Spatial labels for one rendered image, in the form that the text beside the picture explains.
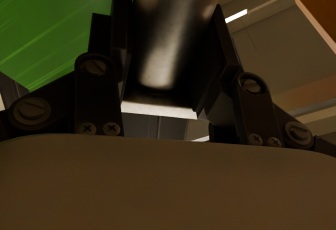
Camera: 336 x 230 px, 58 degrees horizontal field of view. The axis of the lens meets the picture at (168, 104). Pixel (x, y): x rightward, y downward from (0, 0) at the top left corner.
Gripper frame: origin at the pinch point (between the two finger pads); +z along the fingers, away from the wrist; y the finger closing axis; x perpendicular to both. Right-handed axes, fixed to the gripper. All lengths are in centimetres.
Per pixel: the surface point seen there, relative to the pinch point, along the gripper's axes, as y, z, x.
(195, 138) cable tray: 109, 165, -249
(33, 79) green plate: -6.8, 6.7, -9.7
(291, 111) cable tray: 176, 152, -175
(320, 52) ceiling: 375, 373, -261
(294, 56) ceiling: 352, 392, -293
